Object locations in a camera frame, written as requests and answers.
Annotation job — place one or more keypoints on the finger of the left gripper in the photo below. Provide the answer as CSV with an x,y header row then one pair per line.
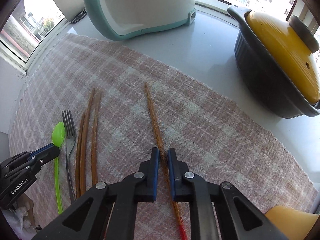
x,y
45,154

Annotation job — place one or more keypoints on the red chopstick two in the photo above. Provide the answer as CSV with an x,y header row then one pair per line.
x,y
84,144

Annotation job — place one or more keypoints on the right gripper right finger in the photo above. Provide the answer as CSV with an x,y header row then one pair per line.
x,y
217,211

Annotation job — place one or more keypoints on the red chopstick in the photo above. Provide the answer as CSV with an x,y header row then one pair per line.
x,y
164,161

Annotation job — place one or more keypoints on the metal fork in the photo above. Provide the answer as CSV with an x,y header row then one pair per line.
x,y
70,143

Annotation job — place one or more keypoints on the dark casserole pot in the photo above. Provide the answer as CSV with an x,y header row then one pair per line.
x,y
263,77

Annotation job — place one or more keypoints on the left hand white glove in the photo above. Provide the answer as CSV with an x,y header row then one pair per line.
x,y
20,218

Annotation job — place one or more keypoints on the yellow pot lid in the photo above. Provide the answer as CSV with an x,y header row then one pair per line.
x,y
289,51

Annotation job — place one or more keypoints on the white teal electric cooker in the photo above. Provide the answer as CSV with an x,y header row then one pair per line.
x,y
123,19

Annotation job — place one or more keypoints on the red chopstick three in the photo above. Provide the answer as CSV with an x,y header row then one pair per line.
x,y
94,141

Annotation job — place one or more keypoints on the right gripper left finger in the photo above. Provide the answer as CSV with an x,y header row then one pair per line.
x,y
107,211

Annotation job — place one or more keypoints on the black handled scissors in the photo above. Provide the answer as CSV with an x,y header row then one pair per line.
x,y
79,17

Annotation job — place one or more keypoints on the red chopstick one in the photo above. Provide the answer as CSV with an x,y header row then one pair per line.
x,y
78,155

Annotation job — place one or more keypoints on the pink checkered cloth mat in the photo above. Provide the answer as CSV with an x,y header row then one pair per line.
x,y
209,132

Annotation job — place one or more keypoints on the yellow plastic utensil holder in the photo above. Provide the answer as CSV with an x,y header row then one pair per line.
x,y
294,224

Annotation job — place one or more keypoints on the green plastic spoon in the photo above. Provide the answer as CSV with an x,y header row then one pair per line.
x,y
58,136

